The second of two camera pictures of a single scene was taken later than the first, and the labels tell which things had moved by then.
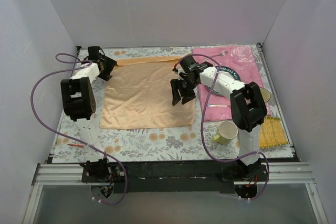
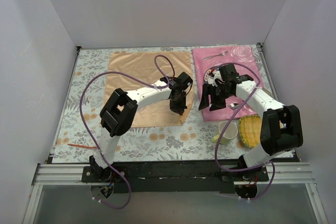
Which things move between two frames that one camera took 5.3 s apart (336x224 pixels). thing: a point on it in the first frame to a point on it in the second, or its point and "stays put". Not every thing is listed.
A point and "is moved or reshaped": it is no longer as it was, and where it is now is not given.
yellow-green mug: (227, 130) stays put
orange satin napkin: (138, 95) is moved or reshaped
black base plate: (173, 177) stays put
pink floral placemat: (242, 59) stays put
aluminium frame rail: (277, 174) stays put
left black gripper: (106, 67) to (177, 99)
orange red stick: (76, 145) stays put
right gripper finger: (187, 94) to (218, 100)
